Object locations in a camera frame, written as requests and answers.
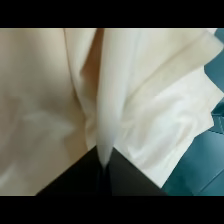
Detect cream shirt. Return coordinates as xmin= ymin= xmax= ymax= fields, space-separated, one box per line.
xmin=0 ymin=28 xmax=224 ymax=196

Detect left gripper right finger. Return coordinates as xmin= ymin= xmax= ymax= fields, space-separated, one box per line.
xmin=105 ymin=147 xmax=168 ymax=197

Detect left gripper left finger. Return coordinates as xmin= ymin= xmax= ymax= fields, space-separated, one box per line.
xmin=35 ymin=146 xmax=105 ymax=197

